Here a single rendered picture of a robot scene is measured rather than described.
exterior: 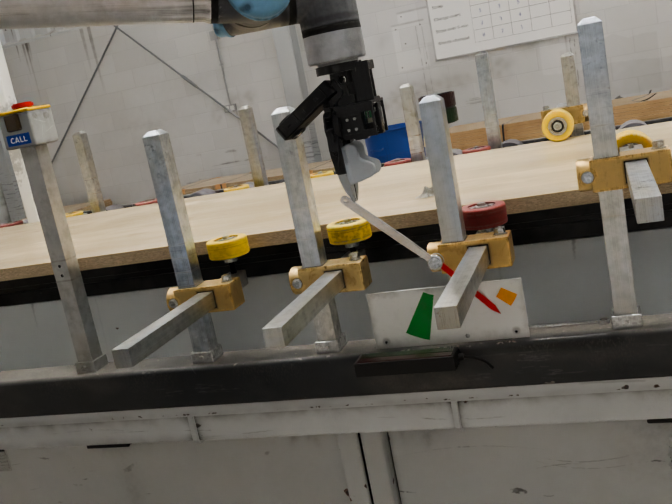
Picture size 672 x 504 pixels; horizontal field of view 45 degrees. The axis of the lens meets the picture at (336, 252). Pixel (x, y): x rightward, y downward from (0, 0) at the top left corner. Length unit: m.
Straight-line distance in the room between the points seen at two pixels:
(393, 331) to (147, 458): 0.85
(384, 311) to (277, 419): 0.33
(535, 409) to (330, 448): 0.56
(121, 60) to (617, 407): 9.33
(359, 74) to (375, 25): 7.62
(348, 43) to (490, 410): 0.66
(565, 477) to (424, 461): 0.29
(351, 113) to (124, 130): 9.28
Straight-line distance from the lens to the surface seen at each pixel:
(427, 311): 1.36
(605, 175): 1.28
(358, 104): 1.23
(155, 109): 10.16
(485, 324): 1.35
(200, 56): 9.76
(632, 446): 1.72
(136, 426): 1.72
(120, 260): 1.76
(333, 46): 1.22
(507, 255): 1.32
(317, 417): 1.53
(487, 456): 1.75
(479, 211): 1.37
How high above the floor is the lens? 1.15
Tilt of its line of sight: 11 degrees down
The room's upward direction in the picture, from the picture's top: 11 degrees counter-clockwise
